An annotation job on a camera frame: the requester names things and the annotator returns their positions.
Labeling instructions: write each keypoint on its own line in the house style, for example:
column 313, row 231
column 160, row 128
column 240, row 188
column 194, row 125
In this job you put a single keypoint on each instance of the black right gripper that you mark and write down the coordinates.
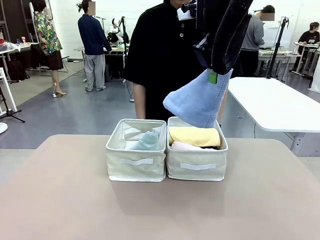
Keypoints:
column 208, row 17

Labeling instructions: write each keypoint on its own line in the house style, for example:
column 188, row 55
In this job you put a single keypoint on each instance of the blue cone towel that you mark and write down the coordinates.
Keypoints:
column 200, row 102

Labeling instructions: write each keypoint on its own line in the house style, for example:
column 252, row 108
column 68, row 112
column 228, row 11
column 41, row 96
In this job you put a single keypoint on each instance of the yellow towel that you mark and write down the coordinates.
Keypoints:
column 195, row 136

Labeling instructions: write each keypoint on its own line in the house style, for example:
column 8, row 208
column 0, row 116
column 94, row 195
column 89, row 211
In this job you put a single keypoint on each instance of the pink towel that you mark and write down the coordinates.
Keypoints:
column 186, row 146

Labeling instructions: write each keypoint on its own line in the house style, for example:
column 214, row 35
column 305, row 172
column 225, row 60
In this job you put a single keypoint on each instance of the green cone towel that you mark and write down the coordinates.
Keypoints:
column 146, row 142

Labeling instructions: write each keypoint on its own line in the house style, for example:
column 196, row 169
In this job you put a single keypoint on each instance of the person right forearm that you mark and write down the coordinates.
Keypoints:
column 140, row 102

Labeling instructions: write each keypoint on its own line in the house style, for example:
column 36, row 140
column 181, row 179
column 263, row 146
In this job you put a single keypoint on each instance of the bystander in grey sweater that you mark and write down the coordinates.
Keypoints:
column 252, row 45

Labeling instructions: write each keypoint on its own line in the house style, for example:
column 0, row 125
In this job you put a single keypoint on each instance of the person torso black polo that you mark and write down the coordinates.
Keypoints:
column 160, row 62

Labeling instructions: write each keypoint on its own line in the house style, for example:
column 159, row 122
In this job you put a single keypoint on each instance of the tall black tripod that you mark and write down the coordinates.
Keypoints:
column 277, row 50

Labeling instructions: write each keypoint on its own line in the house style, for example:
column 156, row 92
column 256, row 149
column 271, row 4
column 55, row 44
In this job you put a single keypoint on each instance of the grey work desk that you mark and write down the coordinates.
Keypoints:
column 277, row 56

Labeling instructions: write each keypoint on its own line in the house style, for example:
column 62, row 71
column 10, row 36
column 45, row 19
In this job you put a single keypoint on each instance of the large white table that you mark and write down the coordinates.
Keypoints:
column 272, row 102

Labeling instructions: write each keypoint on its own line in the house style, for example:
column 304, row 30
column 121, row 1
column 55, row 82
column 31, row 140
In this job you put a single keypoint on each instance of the seated person black shirt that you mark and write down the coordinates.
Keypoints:
column 308, row 40

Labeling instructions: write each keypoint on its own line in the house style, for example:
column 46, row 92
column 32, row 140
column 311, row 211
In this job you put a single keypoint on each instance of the white humanoid robot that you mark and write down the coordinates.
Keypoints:
column 116, row 32

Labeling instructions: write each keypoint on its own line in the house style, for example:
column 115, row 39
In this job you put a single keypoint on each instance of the cream fabric bin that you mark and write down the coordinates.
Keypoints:
column 136, row 165
column 197, row 165

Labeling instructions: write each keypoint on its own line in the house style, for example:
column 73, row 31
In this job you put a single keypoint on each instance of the bystander in navy jacket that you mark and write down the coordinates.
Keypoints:
column 93, row 45

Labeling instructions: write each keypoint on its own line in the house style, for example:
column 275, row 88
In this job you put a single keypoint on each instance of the bystander in floral shirt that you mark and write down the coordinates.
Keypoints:
column 48, row 37

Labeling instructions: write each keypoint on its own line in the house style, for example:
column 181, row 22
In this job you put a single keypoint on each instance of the black bag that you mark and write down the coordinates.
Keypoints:
column 16, row 71

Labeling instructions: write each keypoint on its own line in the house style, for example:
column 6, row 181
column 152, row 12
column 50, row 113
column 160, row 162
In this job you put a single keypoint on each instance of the low black tripod stand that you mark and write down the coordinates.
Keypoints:
column 11, row 113

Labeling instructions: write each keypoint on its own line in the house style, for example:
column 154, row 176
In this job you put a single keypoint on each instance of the white round fan base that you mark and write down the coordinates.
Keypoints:
column 3, row 128

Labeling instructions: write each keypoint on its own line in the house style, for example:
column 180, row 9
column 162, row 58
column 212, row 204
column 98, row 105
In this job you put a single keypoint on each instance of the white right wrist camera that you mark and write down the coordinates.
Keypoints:
column 187, row 12

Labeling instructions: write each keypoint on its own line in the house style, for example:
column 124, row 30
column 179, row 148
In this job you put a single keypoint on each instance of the white shelf frame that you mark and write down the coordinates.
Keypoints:
column 7, row 87

